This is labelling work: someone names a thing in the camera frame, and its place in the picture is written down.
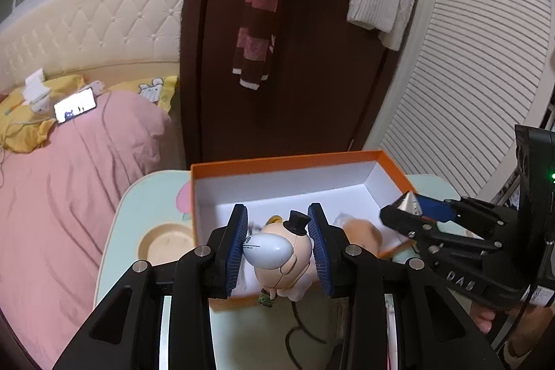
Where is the brown plush toy keychain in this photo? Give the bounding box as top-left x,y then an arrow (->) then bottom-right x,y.
336,214 -> 383,256

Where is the cartoon doll figurine keychain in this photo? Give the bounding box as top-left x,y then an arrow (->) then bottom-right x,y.
243,210 -> 317,308

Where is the person's right hand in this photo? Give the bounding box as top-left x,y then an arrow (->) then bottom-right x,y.
469,301 -> 554,369

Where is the orange white cardboard box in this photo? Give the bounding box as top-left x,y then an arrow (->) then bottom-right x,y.
189,148 -> 420,312

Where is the pink bed quilt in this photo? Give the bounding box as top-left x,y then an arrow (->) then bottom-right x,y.
1,91 -> 177,369

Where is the dark brown wooden door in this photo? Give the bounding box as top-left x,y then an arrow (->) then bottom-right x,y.
180,0 -> 399,164

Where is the red pink striped scarf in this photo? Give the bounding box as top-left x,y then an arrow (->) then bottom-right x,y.
232,0 -> 280,90

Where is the yellow cartoon pillow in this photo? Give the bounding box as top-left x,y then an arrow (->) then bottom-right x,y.
1,72 -> 178,153

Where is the smartphone with lit screen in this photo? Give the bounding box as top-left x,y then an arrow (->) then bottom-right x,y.
54,88 -> 97,124

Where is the white charger plug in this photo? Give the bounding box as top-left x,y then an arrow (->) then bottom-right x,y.
22,69 -> 52,114

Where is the cream tufted headboard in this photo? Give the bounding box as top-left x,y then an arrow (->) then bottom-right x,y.
1,0 -> 183,90

